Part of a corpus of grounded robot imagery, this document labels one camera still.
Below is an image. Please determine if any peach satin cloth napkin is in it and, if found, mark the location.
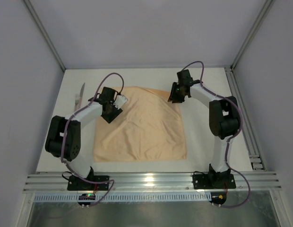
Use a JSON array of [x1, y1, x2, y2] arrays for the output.
[[93, 87, 187, 162]]

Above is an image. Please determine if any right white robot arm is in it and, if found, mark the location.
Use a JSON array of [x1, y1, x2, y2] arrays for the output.
[[168, 70, 242, 189]]

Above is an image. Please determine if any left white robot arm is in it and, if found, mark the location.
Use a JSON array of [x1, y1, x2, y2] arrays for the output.
[[45, 87, 128, 183]]

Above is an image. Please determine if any left controller board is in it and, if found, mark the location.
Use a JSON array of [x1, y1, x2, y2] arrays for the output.
[[78, 193, 95, 208]]

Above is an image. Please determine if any controller board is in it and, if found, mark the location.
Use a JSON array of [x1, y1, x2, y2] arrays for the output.
[[210, 191, 227, 206], [78, 193, 95, 208]]

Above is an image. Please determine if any right controller board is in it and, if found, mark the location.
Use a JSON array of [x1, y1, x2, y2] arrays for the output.
[[210, 191, 227, 206]]

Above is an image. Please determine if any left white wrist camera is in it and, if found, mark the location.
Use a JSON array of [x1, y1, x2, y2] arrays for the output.
[[113, 95, 128, 109]]

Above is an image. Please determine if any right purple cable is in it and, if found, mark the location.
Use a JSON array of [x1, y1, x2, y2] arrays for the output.
[[181, 61, 252, 209]]

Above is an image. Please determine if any purple cable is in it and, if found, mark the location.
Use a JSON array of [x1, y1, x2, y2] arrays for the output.
[[181, 61, 252, 209], [60, 72, 125, 213]]

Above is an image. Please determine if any pink handled table knife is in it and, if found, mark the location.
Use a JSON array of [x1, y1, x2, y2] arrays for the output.
[[77, 83, 85, 110]]

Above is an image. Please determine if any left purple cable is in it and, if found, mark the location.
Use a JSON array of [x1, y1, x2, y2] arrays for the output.
[[60, 72, 125, 213]]

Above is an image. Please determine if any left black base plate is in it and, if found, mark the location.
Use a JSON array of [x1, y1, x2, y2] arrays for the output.
[[67, 175, 110, 191]]

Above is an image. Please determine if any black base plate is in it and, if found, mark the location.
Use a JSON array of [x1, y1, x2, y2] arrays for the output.
[[192, 171, 236, 189], [67, 175, 110, 191]]

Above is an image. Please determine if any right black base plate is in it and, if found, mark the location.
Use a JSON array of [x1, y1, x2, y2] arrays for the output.
[[192, 171, 236, 189]]

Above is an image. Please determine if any right side aluminium rail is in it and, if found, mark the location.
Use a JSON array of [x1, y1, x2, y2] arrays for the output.
[[224, 67, 266, 171]]

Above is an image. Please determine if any aluminium rail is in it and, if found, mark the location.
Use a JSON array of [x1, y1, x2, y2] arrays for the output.
[[224, 67, 266, 171], [23, 171, 282, 192]]

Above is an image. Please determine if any slotted cable duct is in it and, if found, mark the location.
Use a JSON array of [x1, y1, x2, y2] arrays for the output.
[[34, 191, 211, 202]]

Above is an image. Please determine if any front aluminium rail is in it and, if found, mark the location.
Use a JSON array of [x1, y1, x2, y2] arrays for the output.
[[23, 171, 282, 192]]

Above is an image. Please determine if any right aluminium frame post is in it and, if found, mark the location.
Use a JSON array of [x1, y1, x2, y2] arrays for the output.
[[231, 0, 275, 71]]

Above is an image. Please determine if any aluminium frame post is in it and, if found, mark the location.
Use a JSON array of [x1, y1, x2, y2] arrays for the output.
[[231, 0, 275, 71], [21, 0, 66, 72]]

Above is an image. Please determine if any left aluminium frame post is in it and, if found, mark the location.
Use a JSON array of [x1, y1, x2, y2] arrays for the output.
[[21, 0, 66, 72]]

